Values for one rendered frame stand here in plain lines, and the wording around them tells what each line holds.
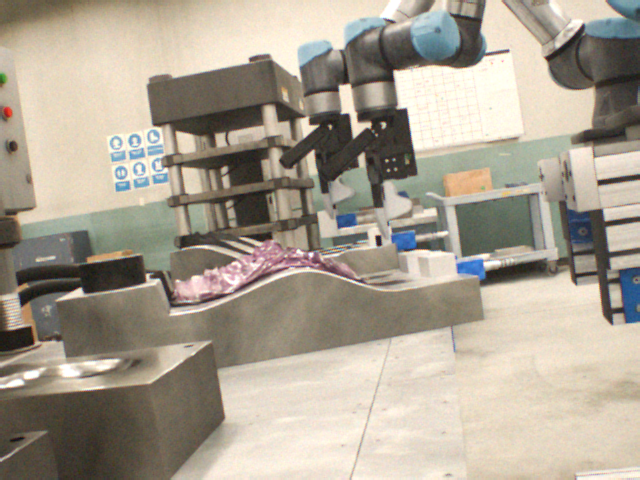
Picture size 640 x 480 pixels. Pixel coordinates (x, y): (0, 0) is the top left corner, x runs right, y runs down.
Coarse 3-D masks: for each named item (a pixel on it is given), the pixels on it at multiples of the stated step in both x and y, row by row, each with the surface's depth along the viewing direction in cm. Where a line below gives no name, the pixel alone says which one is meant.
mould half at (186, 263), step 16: (224, 240) 142; (368, 240) 145; (176, 256) 128; (192, 256) 128; (208, 256) 127; (224, 256) 127; (336, 256) 124; (352, 256) 124; (368, 256) 123; (384, 256) 123; (176, 272) 129; (192, 272) 128; (368, 272) 124
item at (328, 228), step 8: (320, 216) 158; (328, 216) 158; (336, 216) 158; (344, 216) 157; (352, 216) 157; (360, 216) 159; (368, 216) 158; (320, 224) 158; (328, 224) 158; (336, 224) 158; (344, 224) 158; (352, 224) 157; (320, 232) 158; (328, 232) 158; (336, 232) 158
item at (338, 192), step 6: (336, 180) 156; (330, 186) 158; (336, 186) 156; (342, 186) 156; (330, 192) 156; (336, 192) 156; (342, 192) 156; (348, 192) 155; (324, 198) 155; (330, 198) 155; (336, 198) 156; (342, 198) 155; (324, 204) 156; (330, 204) 155; (330, 210) 156; (330, 216) 156
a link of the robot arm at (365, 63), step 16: (352, 32) 125; (368, 32) 124; (352, 48) 125; (368, 48) 123; (352, 64) 126; (368, 64) 124; (384, 64) 123; (352, 80) 126; (368, 80) 124; (384, 80) 125
